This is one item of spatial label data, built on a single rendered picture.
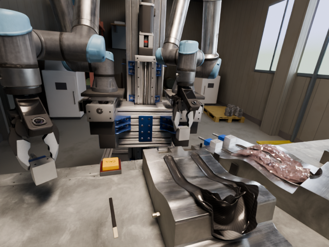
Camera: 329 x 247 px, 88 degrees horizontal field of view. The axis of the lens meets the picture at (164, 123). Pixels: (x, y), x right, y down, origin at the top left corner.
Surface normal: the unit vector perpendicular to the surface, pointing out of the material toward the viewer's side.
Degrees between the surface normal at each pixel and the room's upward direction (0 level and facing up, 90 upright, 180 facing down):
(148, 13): 90
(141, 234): 0
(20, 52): 90
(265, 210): 84
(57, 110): 90
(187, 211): 6
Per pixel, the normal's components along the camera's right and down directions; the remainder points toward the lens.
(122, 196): 0.06, -0.94
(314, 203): -0.83, 0.15
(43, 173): 0.75, 0.26
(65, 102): 0.21, 0.35
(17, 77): 0.49, 0.33
